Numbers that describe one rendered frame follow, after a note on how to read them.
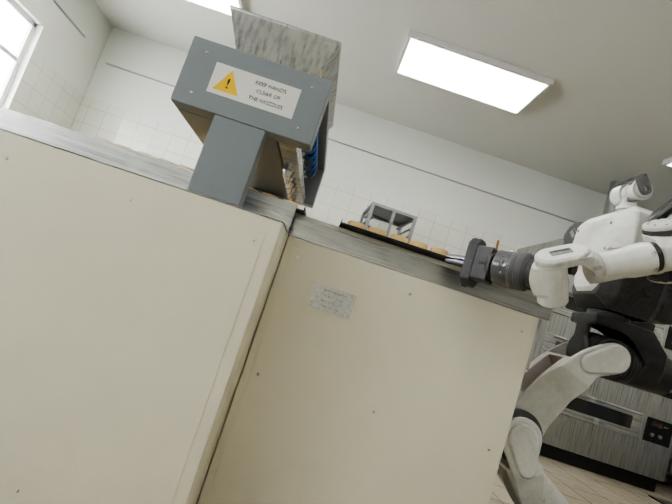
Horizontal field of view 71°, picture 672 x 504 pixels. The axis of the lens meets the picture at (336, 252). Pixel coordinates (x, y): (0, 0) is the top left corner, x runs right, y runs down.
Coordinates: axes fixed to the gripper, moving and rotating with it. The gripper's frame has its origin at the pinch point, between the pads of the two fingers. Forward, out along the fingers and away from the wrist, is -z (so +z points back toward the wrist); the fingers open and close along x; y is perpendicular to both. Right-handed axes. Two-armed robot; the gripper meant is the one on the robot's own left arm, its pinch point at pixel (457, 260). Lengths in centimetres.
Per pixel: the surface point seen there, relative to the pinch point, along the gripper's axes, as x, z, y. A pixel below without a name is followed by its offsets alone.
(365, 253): -4.8, -19.6, 11.9
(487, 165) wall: 195, -211, -383
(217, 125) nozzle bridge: 10, -35, 55
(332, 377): -37.4, -18.0, 11.9
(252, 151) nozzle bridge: 7, -29, 49
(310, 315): -24.4, -25.2, 18.9
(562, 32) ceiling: 209, -75, -186
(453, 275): -3.3, -2.6, -4.7
